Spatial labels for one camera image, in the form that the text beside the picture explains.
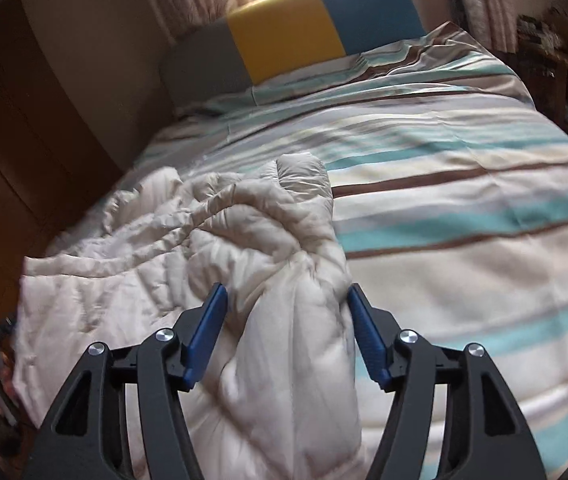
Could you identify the grey yellow blue headboard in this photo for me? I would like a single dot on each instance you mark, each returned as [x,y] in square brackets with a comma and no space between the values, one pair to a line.
[284,35]

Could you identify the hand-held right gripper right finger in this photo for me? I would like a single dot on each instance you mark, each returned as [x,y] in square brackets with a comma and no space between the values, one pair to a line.
[369,340]

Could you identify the striped duvet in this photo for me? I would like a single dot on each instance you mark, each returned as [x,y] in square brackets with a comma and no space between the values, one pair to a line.
[464,220]

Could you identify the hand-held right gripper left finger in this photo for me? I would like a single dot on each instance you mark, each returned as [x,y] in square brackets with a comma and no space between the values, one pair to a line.
[206,340]

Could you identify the brown wooden wardrobe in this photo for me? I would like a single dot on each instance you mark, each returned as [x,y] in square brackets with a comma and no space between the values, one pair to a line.
[28,135]

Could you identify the striped pillow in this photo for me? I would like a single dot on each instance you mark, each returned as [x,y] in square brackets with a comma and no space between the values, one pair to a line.
[309,82]

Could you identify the beige quilted down jacket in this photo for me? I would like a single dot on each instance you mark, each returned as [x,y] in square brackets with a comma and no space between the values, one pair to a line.
[264,240]

